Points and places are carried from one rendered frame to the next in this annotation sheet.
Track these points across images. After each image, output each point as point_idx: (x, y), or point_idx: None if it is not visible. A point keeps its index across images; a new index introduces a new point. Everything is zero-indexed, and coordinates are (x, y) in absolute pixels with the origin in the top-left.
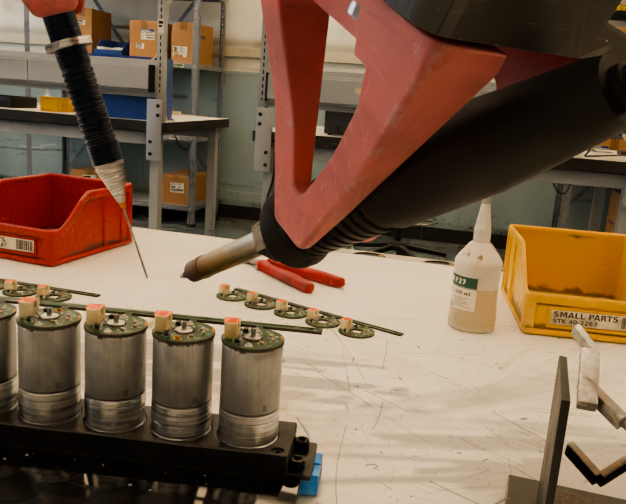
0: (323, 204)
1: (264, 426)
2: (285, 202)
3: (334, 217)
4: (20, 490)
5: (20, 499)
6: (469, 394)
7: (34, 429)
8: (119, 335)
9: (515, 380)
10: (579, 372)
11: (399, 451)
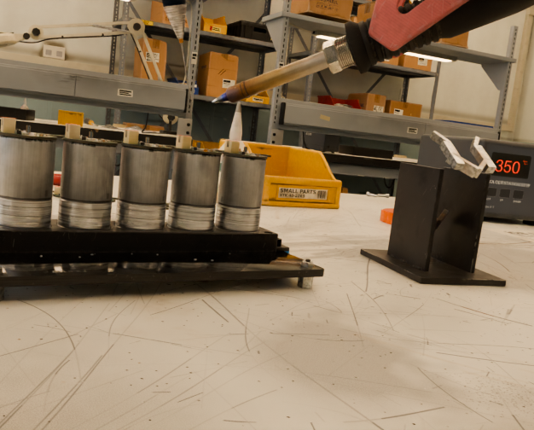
0: (427, 17)
1: (258, 216)
2: (385, 20)
3: (429, 26)
4: (129, 267)
5: (138, 270)
6: (281, 228)
7: (93, 233)
8: (165, 148)
9: (293, 222)
10: (448, 152)
11: (290, 248)
